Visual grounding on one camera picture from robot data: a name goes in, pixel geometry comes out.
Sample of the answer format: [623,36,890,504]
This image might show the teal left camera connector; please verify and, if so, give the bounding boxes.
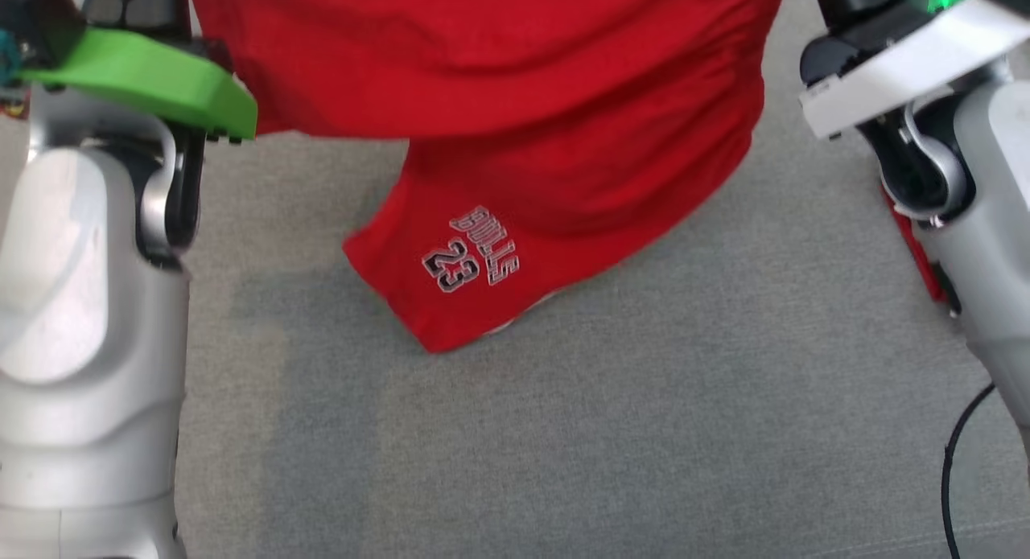
[0,27,23,89]

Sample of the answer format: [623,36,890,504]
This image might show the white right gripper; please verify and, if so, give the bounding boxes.
[798,0,1030,140]

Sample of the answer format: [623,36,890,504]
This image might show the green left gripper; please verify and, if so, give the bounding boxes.
[18,0,259,144]

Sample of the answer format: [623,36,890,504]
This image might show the grey fabric sofa cushion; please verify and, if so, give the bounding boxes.
[0,0,1030,559]

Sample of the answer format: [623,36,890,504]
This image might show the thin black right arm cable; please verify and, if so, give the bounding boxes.
[941,382,999,559]

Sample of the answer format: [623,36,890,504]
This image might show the red basketball shorts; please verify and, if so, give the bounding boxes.
[186,0,789,356]

